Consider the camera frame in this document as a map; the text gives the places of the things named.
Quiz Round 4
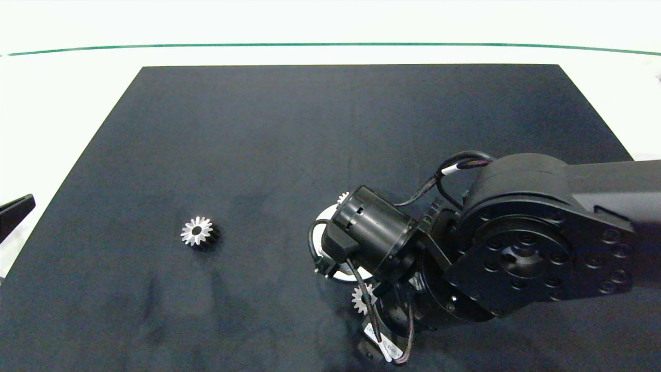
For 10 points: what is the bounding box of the large steel gear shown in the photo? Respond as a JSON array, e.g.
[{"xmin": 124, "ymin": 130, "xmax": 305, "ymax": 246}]
[{"xmin": 180, "ymin": 216, "xmax": 221, "ymax": 252}]

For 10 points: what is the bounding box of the round white pin plate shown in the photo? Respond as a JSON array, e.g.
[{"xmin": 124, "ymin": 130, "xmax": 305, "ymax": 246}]
[{"xmin": 315, "ymin": 203, "xmax": 373, "ymax": 283}]

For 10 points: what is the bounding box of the black cable with white tag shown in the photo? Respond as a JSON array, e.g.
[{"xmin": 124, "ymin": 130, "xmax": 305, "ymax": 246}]
[
  {"xmin": 395, "ymin": 150, "xmax": 496, "ymax": 210},
  {"xmin": 345, "ymin": 257, "xmax": 415, "ymax": 366}
]

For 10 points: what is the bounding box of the black cable loop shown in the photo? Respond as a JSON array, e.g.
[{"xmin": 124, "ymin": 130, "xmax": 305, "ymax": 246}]
[{"xmin": 308, "ymin": 219, "xmax": 362, "ymax": 280}]

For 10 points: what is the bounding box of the dark mat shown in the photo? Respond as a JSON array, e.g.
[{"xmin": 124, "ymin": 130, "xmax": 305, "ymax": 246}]
[{"xmin": 0, "ymin": 64, "xmax": 661, "ymax": 372}]

